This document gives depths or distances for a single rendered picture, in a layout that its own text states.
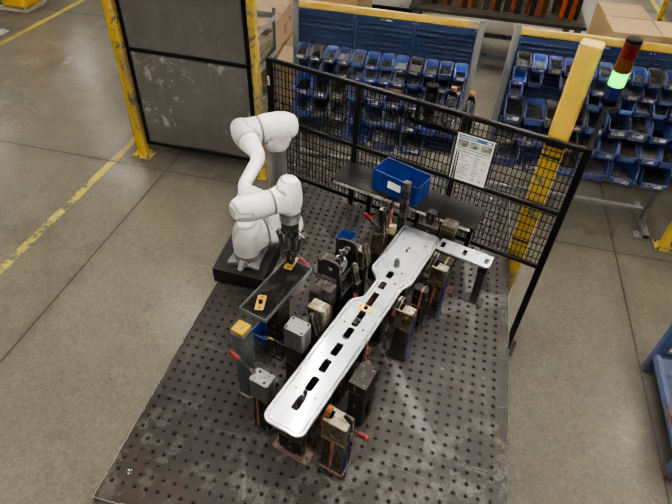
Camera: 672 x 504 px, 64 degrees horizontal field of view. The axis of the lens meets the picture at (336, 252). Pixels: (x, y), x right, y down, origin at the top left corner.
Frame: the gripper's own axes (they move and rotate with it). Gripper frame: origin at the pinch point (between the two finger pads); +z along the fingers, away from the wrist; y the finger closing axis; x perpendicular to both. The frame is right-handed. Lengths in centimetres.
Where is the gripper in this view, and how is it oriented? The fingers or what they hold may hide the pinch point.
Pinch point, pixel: (290, 256)
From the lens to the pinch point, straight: 235.7
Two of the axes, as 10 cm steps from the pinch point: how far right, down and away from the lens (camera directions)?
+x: 3.5, -6.2, 7.0
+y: 9.4, 2.6, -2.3
